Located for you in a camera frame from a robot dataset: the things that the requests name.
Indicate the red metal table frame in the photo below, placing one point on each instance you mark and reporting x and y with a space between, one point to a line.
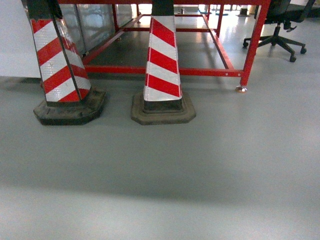
227 71

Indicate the red white striped cone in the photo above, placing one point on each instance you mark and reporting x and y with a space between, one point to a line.
69 98
162 100

